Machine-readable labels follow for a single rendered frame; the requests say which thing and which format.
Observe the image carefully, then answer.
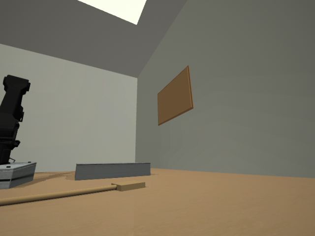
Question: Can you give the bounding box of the grey roasting tin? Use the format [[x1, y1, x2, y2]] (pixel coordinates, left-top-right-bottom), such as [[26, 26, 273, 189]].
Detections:
[[75, 163, 151, 180]]

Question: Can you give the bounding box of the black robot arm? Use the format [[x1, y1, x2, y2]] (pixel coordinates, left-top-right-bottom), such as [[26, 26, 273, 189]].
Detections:
[[0, 75, 31, 165]]

